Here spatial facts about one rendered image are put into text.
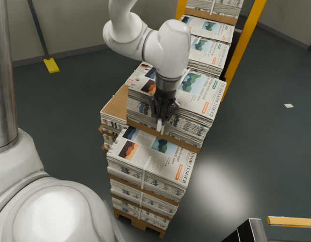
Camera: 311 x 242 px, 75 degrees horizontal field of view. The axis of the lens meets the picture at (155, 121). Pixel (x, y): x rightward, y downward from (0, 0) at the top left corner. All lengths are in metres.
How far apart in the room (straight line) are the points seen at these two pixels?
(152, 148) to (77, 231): 0.66
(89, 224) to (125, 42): 0.48
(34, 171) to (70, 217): 0.16
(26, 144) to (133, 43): 0.39
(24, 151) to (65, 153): 1.56
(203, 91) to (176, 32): 0.38
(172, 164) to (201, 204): 0.92
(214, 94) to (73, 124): 1.61
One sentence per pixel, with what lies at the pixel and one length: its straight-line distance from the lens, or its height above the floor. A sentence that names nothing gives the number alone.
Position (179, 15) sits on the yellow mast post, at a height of 0.86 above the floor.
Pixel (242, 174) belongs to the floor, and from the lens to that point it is 2.07.
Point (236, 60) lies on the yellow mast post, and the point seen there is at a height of 0.56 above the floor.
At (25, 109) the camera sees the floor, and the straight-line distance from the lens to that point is 2.53.
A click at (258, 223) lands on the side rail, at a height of 0.80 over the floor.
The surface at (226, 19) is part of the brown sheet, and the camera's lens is 1.66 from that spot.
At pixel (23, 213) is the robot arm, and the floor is 1.28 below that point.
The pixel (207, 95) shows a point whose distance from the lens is 0.90.
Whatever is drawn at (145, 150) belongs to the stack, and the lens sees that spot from 0.94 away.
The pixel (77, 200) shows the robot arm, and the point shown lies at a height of 1.27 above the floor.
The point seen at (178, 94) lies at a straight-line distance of 0.87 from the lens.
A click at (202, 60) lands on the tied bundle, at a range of 1.14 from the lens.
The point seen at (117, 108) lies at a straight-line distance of 1.45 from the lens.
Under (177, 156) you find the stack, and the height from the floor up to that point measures 0.83.
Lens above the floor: 1.60
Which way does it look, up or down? 47 degrees down
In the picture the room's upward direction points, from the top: 8 degrees clockwise
